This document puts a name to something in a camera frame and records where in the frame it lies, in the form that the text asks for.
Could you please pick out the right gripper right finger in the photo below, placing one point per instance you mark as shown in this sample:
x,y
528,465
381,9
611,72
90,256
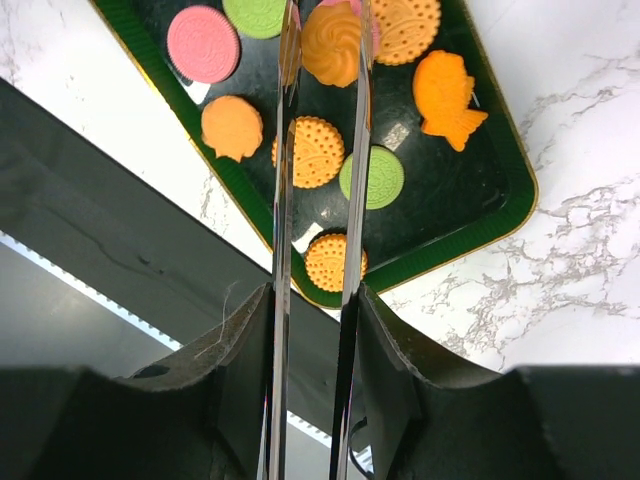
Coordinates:
x,y
396,361

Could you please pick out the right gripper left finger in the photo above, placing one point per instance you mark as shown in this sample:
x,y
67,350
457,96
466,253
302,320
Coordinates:
x,y
196,413

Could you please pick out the metal tongs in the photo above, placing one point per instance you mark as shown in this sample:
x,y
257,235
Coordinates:
x,y
288,89

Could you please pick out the orange swirl cookie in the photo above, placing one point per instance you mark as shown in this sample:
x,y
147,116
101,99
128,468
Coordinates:
x,y
331,40

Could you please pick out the pink sandwich cookie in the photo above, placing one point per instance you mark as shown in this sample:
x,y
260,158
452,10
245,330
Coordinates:
x,y
355,6
202,44

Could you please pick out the orange dotted cookie lower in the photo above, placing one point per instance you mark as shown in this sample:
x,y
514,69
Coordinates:
x,y
325,262

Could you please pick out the orange dotted cookie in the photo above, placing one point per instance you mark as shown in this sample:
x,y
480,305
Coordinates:
x,y
406,27
319,152
325,262

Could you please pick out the green sandwich cookie right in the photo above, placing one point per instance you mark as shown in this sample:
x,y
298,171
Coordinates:
x,y
385,178

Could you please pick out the green sandwich cookie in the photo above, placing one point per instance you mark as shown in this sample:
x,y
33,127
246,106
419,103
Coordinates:
x,y
258,19
385,178

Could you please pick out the black oval tray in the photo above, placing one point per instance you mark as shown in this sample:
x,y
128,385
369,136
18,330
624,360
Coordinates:
x,y
451,203

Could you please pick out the orange dotted cookie middle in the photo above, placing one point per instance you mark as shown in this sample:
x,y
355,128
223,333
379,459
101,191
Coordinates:
x,y
319,152

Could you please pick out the orange shell cookie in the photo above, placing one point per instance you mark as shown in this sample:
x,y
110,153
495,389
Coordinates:
x,y
232,127

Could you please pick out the orange fish cookie right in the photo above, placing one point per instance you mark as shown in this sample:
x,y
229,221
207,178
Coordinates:
x,y
442,92

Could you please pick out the orange dotted cookie upper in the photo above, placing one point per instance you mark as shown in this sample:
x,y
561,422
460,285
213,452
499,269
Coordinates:
x,y
406,27

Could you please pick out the green sandwich cookie left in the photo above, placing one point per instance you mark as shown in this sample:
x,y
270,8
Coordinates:
x,y
258,19

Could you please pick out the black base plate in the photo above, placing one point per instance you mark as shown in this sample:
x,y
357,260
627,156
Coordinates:
x,y
72,203

